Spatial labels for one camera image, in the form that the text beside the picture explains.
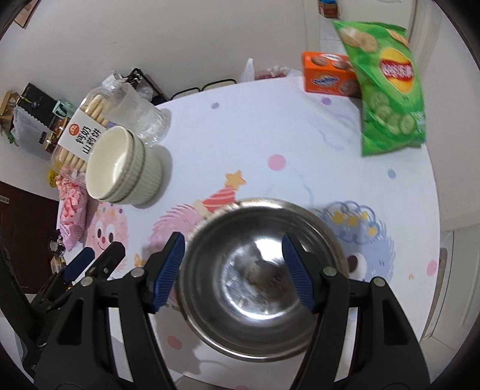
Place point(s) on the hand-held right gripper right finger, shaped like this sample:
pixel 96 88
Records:
pixel 300 273

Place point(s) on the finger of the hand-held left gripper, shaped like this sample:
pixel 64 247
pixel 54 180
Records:
pixel 78 262
pixel 112 255

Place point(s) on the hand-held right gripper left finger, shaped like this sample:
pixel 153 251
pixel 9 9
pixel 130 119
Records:
pixel 168 270

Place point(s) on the stainless steel bowl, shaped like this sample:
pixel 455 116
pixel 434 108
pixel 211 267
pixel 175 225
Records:
pixel 258 285

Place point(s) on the pink snack packet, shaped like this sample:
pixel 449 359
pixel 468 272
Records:
pixel 71 213

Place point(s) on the clear plastic biscuit container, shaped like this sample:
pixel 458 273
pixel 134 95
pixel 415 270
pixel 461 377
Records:
pixel 80 138

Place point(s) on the clear ribbed glass cup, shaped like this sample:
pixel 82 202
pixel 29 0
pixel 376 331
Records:
pixel 146 116

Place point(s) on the white cartoon printed tablecloth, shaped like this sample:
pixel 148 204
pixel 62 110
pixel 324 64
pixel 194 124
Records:
pixel 270 127

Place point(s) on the black box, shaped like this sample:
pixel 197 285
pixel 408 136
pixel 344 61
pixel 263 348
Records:
pixel 35 97

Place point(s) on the black framed chair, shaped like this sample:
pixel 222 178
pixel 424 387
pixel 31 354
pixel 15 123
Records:
pixel 185 93
pixel 219 84

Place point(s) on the black metal rack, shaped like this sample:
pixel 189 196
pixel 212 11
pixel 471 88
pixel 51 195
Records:
pixel 135 77

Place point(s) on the green chip bag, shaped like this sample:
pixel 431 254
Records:
pixel 386 97

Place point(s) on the orange biscuit box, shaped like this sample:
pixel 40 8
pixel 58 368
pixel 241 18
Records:
pixel 326 78

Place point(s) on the white plastic bag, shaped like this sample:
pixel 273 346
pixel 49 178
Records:
pixel 249 71

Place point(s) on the cardboard box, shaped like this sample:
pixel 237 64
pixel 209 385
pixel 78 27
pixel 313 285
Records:
pixel 328 7

